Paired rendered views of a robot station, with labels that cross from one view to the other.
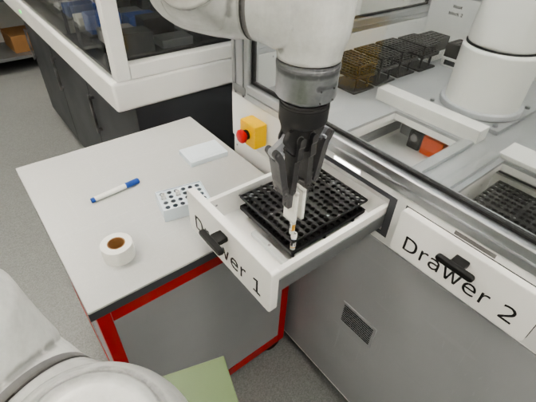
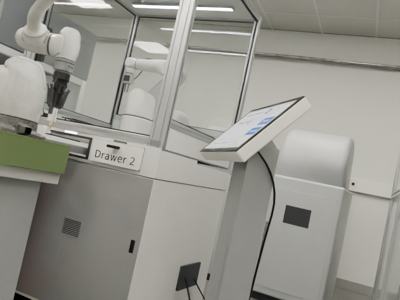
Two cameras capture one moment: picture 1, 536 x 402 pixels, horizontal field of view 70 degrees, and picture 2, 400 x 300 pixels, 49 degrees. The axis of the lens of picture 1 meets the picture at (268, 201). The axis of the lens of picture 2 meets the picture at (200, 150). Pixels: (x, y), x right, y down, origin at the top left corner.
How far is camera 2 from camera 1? 1.71 m
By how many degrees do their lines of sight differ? 49
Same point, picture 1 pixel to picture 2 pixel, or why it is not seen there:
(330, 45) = (72, 54)
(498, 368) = (134, 194)
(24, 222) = not seen: outside the picture
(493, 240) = (125, 137)
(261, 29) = (53, 47)
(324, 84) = (69, 65)
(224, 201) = not seen: hidden behind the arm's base
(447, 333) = (115, 193)
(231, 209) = not seen: hidden behind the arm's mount
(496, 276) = (127, 147)
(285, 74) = (58, 60)
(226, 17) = (43, 43)
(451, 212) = (111, 133)
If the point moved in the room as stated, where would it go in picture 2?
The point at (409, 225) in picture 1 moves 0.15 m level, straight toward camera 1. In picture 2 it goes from (97, 144) to (89, 141)
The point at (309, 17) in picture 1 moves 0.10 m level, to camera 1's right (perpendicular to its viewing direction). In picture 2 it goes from (68, 45) to (89, 52)
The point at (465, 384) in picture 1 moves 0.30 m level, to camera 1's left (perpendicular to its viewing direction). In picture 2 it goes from (124, 216) to (59, 206)
